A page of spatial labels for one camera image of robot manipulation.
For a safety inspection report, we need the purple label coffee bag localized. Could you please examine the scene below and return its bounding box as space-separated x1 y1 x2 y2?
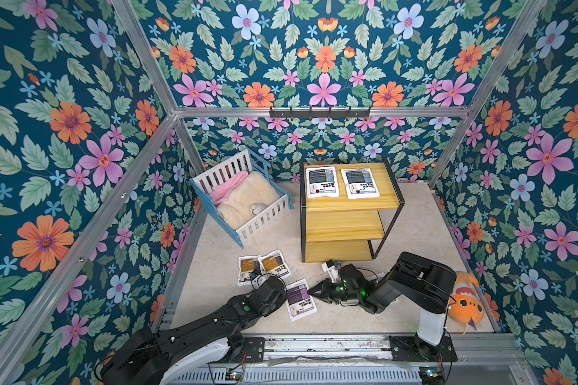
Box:
287 279 317 322

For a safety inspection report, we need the grey label coffee bag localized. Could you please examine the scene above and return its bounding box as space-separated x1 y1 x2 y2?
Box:
306 166 340 199
341 168 381 200

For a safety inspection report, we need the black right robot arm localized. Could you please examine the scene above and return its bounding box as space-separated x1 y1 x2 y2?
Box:
308 252 457 362

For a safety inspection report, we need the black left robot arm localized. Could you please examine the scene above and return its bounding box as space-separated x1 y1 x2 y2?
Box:
100 274 287 384

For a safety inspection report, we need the yellow label coffee bag right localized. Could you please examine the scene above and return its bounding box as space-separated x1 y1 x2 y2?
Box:
258 250 292 279

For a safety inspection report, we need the yellow label coffee bag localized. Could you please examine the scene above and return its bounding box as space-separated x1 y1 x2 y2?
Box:
237 255 260 287
258 250 292 279

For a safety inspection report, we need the yellow label coffee bag left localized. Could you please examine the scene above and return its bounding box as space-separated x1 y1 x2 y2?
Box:
237 255 260 287

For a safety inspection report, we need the yellow wooden three-tier shelf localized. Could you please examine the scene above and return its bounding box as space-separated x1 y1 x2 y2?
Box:
300 159 406 263

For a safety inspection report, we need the white and blue toy crib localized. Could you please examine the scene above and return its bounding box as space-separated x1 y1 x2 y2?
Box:
190 149 293 247

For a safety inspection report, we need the cream fluffy blanket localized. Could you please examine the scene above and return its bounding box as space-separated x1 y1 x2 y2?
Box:
217 171 280 230

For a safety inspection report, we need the pink blanket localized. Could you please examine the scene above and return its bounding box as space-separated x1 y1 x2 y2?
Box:
210 171 249 206

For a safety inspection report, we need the orange plush fish toy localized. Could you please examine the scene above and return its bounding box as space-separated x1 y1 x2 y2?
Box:
448 272 485 330

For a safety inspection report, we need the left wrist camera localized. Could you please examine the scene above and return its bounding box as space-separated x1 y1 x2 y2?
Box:
250 272 268 290

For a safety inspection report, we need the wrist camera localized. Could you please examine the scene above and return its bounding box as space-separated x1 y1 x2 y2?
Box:
250 272 268 290
321 260 345 284

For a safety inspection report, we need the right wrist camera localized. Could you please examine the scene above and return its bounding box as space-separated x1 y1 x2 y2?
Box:
321 260 345 284

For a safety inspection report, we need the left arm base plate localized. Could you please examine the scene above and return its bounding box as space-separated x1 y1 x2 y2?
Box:
225 335 266 364

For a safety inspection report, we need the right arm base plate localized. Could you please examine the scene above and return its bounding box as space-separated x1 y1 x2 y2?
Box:
389 330 458 363

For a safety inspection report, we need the white perforated cable tray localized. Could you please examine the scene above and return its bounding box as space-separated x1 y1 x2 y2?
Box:
170 367 422 384

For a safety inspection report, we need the black wall hook rail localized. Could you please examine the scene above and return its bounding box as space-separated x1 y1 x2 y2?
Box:
268 107 371 120

